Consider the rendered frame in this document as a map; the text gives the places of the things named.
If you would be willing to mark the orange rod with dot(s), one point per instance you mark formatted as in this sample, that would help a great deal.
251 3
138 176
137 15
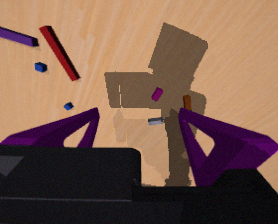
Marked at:
187 102

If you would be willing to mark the grey rod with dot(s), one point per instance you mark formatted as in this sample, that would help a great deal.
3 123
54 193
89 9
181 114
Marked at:
155 121

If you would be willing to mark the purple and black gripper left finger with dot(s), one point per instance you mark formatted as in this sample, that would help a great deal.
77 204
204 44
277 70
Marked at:
53 134

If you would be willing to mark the purple rod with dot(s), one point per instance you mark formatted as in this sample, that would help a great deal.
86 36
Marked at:
18 37

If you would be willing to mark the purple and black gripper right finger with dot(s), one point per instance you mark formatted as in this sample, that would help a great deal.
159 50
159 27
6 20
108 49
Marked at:
234 147

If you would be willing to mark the small blue block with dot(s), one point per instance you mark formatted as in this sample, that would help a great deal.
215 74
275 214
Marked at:
41 67
68 106

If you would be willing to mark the red rod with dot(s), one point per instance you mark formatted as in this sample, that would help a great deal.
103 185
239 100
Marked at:
59 51

